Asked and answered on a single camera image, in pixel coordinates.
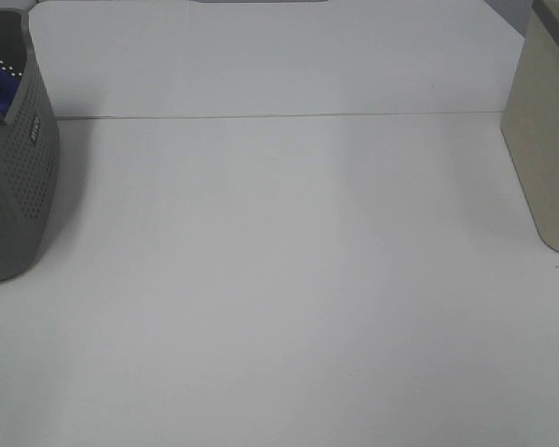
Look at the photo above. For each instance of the grey perforated plastic basket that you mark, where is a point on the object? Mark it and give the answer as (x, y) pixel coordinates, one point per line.
(29, 151)

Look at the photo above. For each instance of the beige plastic bin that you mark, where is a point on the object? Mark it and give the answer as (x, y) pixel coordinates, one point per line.
(530, 122)

